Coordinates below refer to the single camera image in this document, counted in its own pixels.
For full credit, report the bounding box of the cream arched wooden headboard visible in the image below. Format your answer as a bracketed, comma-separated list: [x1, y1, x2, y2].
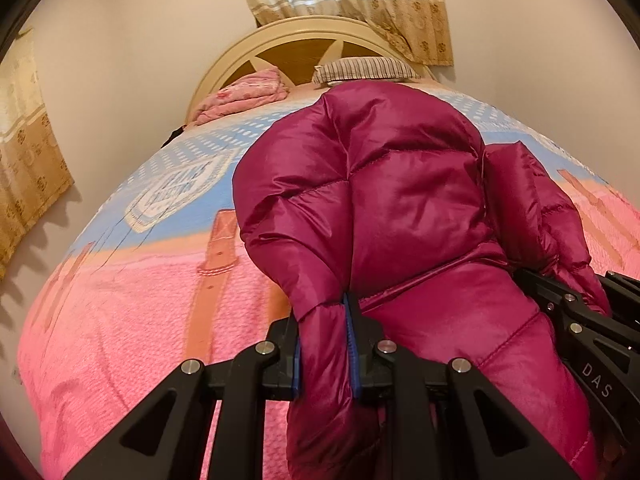
[184, 15, 436, 126]

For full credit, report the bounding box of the cream floral side curtain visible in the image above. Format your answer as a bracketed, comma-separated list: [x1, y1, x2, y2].
[0, 29, 74, 273]

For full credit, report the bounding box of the magenta puffer jacket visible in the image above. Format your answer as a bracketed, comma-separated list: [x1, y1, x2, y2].
[233, 81, 611, 479]

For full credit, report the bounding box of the striped pillow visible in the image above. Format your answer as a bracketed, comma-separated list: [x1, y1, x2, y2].
[311, 56, 420, 86]

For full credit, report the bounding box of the pink and blue bedspread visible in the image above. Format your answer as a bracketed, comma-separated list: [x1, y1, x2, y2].
[18, 84, 639, 479]

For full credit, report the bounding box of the folded pink blanket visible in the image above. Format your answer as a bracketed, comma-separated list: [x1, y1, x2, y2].
[186, 67, 288, 127]

